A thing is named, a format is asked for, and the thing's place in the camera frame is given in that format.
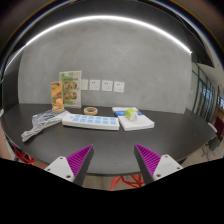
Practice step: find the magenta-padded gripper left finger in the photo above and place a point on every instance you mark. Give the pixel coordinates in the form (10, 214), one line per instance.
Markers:
(66, 166)

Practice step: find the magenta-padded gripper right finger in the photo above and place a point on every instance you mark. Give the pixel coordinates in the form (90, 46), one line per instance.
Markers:
(160, 166)

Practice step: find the green and white charger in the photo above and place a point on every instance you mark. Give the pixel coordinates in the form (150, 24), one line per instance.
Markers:
(131, 115)

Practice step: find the blue and white booklet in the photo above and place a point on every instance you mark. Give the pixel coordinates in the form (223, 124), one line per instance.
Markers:
(140, 124)

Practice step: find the white power strip blue sockets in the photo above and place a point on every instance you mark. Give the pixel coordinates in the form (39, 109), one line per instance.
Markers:
(90, 121)

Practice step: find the grey chair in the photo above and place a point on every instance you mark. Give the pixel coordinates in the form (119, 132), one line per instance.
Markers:
(213, 145)

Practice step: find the beige tape roll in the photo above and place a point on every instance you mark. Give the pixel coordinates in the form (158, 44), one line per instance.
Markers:
(86, 111)

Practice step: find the green menu sign stand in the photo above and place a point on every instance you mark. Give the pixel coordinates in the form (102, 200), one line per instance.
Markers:
(71, 88)

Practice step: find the black-framed glass partition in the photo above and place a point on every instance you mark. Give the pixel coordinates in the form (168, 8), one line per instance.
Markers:
(205, 96)

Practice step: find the curved ceiling light strip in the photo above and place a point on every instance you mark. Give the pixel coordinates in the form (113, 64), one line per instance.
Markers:
(100, 17)

